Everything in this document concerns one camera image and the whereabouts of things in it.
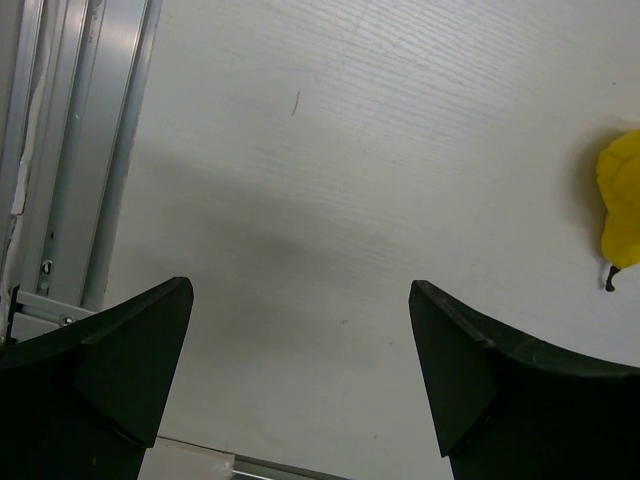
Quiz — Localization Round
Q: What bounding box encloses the yellow fake pear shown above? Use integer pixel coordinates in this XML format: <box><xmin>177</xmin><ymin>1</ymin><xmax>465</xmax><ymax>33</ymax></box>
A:
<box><xmin>596</xmin><ymin>130</ymin><xmax>639</xmax><ymax>292</ymax></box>

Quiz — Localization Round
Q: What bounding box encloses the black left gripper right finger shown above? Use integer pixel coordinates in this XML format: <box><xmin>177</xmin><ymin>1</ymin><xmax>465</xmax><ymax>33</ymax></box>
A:
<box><xmin>409</xmin><ymin>280</ymin><xmax>639</xmax><ymax>479</ymax></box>

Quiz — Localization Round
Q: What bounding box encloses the aluminium left frame rail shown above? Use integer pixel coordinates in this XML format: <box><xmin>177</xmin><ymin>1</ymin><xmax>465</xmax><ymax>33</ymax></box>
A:
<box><xmin>1</xmin><ymin>1</ymin><xmax>161</xmax><ymax>345</ymax></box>

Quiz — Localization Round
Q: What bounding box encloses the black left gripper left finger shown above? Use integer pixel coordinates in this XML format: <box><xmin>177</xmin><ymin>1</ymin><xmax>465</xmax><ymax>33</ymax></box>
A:
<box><xmin>1</xmin><ymin>277</ymin><xmax>193</xmax><ymax>479</ymax></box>

